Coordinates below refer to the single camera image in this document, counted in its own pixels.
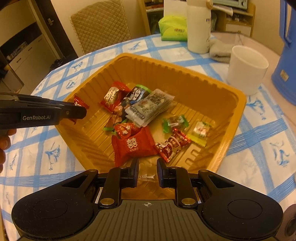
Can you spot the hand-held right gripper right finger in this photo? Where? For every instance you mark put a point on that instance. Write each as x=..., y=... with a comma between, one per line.
x=160, y=173

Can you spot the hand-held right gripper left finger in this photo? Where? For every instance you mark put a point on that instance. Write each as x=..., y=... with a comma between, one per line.
x=136, y=172

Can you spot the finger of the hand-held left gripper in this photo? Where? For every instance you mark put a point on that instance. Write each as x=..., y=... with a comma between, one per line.
x=46, y=115
x=30, y=99

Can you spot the dark red twisted candy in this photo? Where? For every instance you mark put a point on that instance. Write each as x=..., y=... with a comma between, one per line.
x=164, y=151

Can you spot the large square red snack packet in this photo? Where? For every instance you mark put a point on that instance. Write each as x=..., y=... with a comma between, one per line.
x=134, y=149

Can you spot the small red candy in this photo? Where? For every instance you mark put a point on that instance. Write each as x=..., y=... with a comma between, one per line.
x=180, y=138

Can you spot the shiny red candy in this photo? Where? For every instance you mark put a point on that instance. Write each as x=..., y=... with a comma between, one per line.
x=124, y=131

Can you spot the green candy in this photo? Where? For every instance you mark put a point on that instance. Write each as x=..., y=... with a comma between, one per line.
x=174, y=124

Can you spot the yellow-green candy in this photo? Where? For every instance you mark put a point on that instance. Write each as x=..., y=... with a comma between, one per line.
x=200, y=131

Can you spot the grey snack packet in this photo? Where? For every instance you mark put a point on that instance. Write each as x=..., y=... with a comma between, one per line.
x=150, y=106

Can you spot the red packet with white label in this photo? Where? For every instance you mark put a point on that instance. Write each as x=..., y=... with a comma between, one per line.
x=112, y=97

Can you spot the dark peanut snack packet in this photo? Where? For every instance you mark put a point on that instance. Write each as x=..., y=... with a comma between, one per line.
x=135, y=96

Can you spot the orange plastic tray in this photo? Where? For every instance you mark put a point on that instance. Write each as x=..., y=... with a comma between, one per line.
x=196, y=92

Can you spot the person's left hand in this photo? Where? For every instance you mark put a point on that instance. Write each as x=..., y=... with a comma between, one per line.
x=4, y=141

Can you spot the pair of shoes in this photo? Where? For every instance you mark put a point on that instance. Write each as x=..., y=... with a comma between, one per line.
x=56, y=61

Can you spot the dark door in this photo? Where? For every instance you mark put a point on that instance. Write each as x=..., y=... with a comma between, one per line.
x=53, y=23

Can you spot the beige quilted chair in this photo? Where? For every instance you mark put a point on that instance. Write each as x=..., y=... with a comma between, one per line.
x=100, y=25

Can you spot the grey cloth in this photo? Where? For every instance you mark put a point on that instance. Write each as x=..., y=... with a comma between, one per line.
x=219, y=52

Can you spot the white cup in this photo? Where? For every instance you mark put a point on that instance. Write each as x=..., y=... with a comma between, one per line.
x=247, y=69

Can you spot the green tissue pack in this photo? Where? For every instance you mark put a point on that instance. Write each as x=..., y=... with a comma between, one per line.
x=173, y=29

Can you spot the white thermos bottle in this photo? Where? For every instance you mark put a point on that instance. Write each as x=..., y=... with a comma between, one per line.
x=198, y=25

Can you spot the wooden shelf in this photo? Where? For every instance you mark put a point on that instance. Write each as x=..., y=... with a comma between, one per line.
x=240, y=20

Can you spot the blue thermos jug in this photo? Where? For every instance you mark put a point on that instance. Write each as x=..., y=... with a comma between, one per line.
x=285, y=51

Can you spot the light blue toaster oven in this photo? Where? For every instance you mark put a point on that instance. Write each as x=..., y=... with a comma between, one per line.
x=229, y=2

